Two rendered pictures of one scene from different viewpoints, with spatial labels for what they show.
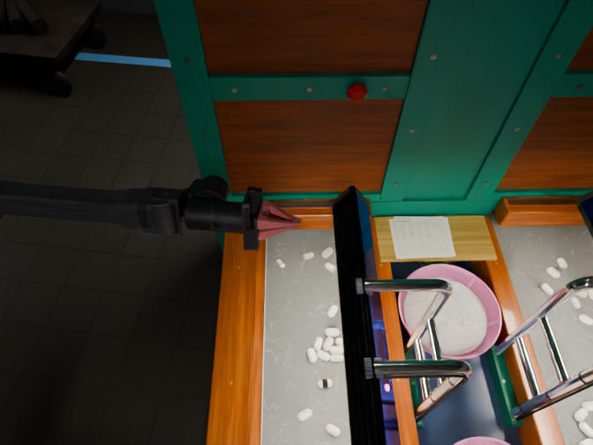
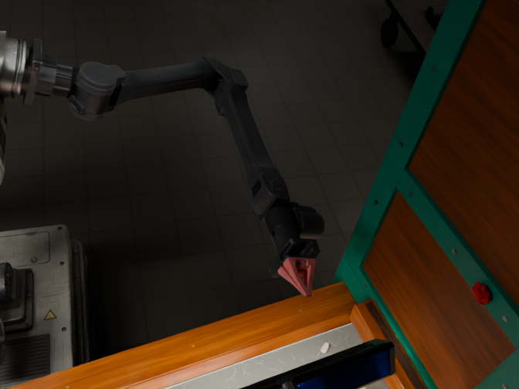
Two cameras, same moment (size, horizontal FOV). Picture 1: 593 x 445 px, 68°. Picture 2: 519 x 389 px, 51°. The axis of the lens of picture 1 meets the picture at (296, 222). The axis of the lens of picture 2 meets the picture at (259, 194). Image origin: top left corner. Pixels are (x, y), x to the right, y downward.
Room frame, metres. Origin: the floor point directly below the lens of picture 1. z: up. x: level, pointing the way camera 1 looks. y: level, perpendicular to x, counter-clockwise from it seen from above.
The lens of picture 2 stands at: (0.06, -0.43, 2.09)
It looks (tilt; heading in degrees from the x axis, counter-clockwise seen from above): 48 degrees down; 60
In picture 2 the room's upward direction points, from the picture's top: 10 degrees clockwise
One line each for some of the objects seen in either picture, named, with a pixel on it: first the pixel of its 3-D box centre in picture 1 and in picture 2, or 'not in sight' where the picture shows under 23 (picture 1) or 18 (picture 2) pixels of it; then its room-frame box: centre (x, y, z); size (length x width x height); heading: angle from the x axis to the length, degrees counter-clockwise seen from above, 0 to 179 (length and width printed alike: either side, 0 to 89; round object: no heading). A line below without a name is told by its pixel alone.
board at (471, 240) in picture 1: (433, 237); not in sight; (0.69, -0.40, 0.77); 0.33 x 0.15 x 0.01; 91
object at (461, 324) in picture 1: (443, 316); not in sight; (0.47, -0.40, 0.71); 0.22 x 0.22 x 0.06
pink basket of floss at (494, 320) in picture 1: (444, 315); not in sight; (0.47, -0.40, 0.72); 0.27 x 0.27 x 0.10
